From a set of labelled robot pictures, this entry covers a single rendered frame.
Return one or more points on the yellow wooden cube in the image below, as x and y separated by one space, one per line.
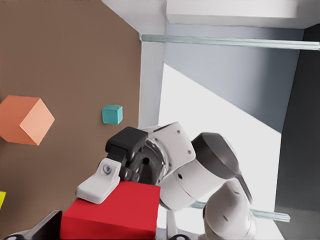
1 198

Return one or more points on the orange wooden cube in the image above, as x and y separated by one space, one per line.
22 120

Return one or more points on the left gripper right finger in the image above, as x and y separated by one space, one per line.
175 237

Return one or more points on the silver frame post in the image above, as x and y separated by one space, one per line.
225 41
262 214

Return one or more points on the blue wooden cube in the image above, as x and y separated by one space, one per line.
111 114

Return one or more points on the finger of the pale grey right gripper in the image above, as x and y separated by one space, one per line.
100 183

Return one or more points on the red wooden cube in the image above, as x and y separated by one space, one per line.
117 215

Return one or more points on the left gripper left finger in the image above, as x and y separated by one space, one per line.
37 228

